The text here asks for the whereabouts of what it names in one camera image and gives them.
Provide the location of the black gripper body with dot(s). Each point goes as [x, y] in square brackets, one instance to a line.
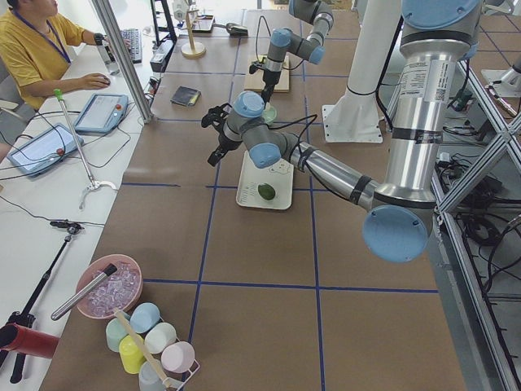
[269, 78]
[223, 143]

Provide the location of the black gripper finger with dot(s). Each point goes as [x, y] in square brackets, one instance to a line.
[216, 156]

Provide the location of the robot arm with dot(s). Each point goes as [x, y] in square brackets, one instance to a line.
[433, 36]
[311, 48]

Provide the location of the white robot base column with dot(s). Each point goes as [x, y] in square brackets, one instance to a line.
[355, 118]

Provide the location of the pink ribbed bowl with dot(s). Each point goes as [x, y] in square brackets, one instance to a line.
[94, 268]

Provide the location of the wooden cutting board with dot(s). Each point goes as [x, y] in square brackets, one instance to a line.
[257, 77]

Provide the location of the green avocado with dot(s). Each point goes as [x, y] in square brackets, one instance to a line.
[266, 191]

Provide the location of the white rectangular tray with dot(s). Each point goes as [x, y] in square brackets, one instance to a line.
[279, 176]

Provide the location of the grey folded cloth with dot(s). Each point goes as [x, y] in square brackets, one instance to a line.
[185, 96]

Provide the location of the wooden mug tree stand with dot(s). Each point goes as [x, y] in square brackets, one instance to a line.
[192, 49]

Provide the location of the blue teach pendant tablet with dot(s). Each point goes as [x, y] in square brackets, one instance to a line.
[102, 114]

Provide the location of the metal reacher grabber tool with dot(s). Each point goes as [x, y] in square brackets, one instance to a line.
[94, 184]

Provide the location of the black keyboard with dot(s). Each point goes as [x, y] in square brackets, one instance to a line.
[133, 39]

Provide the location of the clear ice cubes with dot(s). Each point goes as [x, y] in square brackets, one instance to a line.
[117, 291]

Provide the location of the light blue cup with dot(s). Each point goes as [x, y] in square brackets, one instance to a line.
[145, 317]

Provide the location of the white cup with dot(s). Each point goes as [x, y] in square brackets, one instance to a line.
[160, 337]

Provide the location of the mint green cup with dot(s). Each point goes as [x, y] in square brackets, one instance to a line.
[115, 333]

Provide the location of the pink cup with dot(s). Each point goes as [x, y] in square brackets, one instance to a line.
[178, 357]

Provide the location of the person in yellow shirt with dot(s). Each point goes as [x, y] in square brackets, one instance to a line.
[35, 39]

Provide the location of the yellow cup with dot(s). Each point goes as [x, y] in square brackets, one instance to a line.
[131, 356]

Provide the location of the grey translucent cup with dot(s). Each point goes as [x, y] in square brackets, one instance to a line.
[148, 380]

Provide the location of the black selfie stick tripod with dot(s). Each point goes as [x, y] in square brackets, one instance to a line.
[24, 319]

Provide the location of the red cylinder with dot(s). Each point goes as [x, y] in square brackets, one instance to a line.
[26, 340]

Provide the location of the steel scoop handle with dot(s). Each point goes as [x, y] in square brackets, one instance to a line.
[74, 300]

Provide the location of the aluminium frame post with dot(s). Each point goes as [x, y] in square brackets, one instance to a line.
[107, 18]

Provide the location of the white wire cup rack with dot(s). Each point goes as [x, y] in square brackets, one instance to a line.
[185, 376]

